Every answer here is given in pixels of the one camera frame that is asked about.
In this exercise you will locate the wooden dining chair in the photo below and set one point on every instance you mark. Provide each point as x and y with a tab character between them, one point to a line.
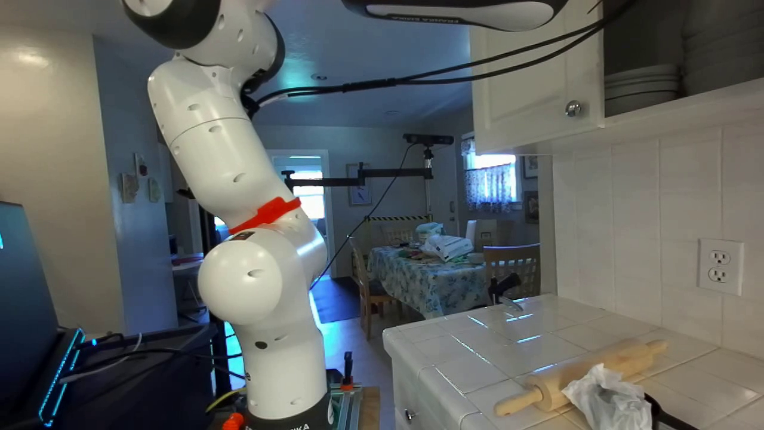
374	306
510	257

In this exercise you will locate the white counter base cabinet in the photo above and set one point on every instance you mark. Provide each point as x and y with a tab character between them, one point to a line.
431	398

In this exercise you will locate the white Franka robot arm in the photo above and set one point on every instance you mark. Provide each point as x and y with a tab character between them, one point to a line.
239	303

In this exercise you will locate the black camera on boom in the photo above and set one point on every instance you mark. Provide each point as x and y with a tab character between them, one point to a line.
431	140

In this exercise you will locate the orange button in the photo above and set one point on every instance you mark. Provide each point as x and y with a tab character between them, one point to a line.
233	421

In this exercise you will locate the bright glass door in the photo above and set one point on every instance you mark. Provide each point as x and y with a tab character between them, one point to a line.
311	200

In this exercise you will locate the stack of white plates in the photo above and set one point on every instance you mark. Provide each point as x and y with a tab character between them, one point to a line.
640	88

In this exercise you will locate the window with lace curtain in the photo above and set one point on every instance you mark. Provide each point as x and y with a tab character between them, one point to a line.
490	182

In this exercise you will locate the round metal door knob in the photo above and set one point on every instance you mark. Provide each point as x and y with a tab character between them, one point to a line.
573	109

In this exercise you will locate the folded white towels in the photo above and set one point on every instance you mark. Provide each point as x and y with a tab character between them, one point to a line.
444	245

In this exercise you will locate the white cabinet door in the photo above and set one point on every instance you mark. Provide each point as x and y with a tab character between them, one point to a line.
527	97

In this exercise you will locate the white wall cabinet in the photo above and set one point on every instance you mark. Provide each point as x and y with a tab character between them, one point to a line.
684	101

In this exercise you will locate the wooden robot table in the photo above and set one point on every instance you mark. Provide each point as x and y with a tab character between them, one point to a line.
370	410

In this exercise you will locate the white wall outlet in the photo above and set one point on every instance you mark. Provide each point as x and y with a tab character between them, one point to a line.
719	267

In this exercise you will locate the white wall switch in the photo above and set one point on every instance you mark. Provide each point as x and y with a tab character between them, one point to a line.
154	190

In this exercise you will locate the framed wall picture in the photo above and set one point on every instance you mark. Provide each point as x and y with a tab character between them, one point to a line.
530	169
359	195

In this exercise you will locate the wooden rolling pin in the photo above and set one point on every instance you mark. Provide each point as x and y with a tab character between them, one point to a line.
552	394

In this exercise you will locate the green cutting mat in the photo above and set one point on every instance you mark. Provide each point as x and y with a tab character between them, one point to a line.
343	410

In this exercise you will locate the orange and black clamp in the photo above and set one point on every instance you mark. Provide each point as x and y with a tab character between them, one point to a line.
346	373

